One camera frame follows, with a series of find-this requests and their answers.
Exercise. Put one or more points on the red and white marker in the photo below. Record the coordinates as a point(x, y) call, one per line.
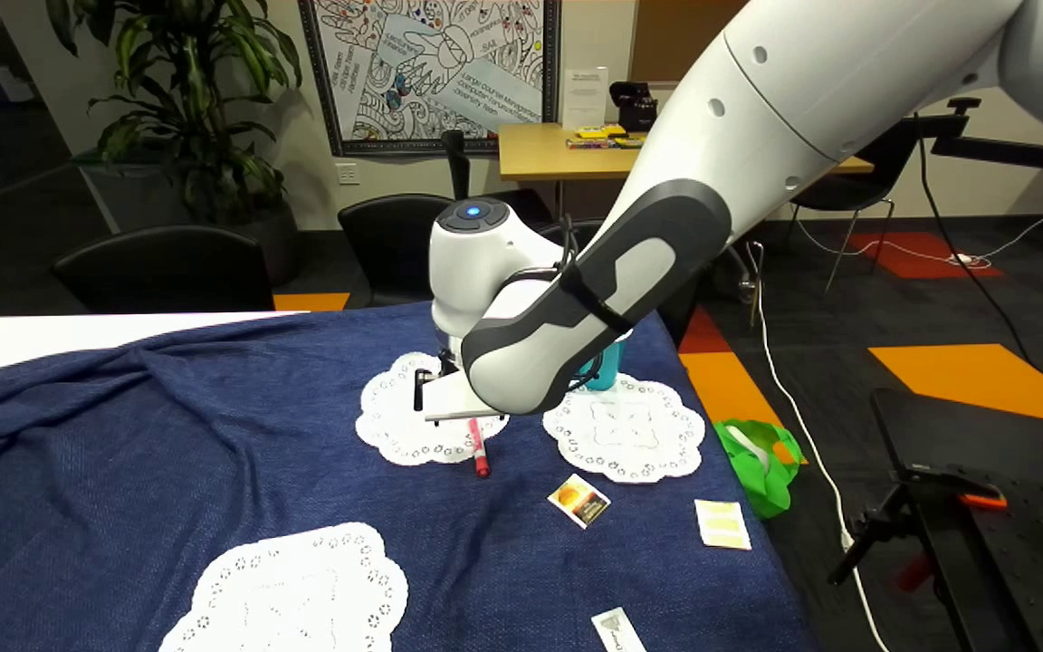
point(478, 459)

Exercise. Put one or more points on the white doily under marker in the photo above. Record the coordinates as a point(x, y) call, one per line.
point(399, 432)

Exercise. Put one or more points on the wooden desk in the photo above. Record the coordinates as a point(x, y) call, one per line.
point(560, 149)

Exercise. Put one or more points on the green plastic bag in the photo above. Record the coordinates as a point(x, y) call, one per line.
point(766, 460)

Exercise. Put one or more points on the black chair left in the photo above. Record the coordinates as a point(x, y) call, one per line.
point(168, 269)

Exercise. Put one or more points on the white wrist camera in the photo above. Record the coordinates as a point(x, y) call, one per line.
point(470, 408)

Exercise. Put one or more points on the teal plastic cup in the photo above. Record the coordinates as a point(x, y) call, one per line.
point(600, 375)

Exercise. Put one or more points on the yellow item on desk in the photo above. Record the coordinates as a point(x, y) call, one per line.
point(605, 138)

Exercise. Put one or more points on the potted green plant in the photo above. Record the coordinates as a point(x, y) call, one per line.
point(193, 88)

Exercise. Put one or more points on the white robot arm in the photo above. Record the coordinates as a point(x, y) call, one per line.
point(780, 96)

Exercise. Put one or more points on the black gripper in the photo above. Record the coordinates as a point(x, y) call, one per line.
point(436, 384)

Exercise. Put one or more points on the white doily front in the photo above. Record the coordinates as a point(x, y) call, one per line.
point(304, 593)

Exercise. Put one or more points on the white doily near cup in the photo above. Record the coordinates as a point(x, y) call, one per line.
point(636, 432)

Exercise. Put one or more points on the pale yellow packet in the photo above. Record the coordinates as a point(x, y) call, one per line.
point(723, 524)

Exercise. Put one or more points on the orange black clamp near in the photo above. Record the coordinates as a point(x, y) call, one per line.
point(936, 509)

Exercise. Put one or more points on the black chair middle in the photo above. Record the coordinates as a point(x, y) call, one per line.
point(388, 239)

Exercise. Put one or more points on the black phone on desk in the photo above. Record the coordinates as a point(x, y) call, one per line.
point(636, 102)

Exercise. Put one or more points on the blue denim table cloth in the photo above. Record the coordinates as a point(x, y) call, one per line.
point(129, 472)

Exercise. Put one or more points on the black chair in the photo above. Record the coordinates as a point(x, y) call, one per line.
point(388, 239)
point(168, 269)

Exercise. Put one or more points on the framed whiteboard drawing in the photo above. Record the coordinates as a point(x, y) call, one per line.
point(395, 74)

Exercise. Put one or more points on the white packet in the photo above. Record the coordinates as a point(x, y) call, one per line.
point(616, 630)

